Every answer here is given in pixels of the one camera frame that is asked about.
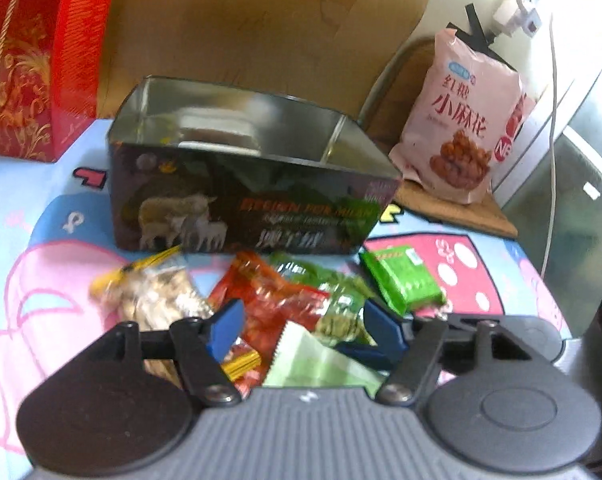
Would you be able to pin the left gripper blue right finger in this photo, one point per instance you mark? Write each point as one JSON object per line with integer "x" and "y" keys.
{"x": 392, "y": 333}

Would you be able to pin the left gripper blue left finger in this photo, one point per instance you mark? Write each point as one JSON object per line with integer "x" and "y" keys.
{"x": 194, "y": 338}

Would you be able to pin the green pea snack bag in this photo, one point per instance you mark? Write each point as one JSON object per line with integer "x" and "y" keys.
{"x": 341, "y": 316}

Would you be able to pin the red orange snack packet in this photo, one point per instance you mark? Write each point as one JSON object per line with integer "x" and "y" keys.
{"x": 269, "y": 301}

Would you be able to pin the green foil snack packet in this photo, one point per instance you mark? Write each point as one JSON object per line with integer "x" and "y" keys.
{"x": 403, "y": 279}

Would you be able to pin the light green snack packet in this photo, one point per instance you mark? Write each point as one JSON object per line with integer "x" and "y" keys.
{"x": 302, "y": 361}

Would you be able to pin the clear sandwich cake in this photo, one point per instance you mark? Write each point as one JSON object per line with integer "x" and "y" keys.
{"x": 157, "y": 291}

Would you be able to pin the black sheep-print tin box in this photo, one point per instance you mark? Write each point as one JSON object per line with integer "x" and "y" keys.
{"x": 212, "y": 168}

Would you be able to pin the Peppa Pig blue tablecloth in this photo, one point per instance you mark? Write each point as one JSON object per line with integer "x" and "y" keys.
{"x": 56, "y": 237}

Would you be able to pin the pink fried-twist snack bag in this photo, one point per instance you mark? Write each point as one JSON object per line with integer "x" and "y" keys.
{"x": 463, "y": 123}

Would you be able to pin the red gift box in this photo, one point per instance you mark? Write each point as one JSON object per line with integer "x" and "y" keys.
{"x": 50, "y": 52}

